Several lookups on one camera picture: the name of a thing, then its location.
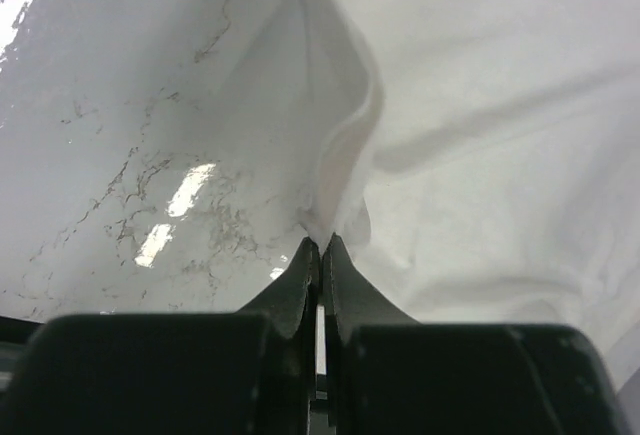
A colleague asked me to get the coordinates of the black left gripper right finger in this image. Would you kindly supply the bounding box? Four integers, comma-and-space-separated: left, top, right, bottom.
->
322, 236, 628, 434

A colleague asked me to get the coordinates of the white Coca-Cola t-shirt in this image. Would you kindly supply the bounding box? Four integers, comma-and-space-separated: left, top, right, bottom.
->
297, 0, 640, 366

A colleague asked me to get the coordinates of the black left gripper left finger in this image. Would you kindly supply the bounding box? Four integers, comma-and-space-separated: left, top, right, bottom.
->
4, 240, 320, 434

